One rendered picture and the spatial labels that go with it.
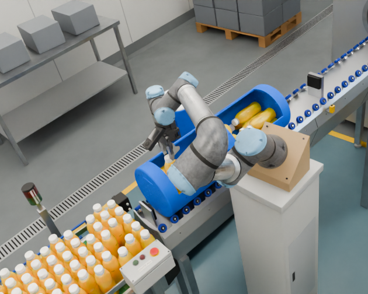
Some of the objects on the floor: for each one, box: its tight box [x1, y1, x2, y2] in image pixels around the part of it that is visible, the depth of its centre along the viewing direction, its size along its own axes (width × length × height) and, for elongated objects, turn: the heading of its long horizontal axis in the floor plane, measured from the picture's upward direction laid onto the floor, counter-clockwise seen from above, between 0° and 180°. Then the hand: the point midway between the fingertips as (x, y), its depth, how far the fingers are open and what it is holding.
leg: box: [178, 254, 200, 294], centre depth 245 cm, size 6×6×63 cm
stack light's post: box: [37, 205, 62, 238], centre depth 240 cm, size 4×4×110 cm
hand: (168, 157), depth 190 cm, fingers closed on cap, 4 cm apart
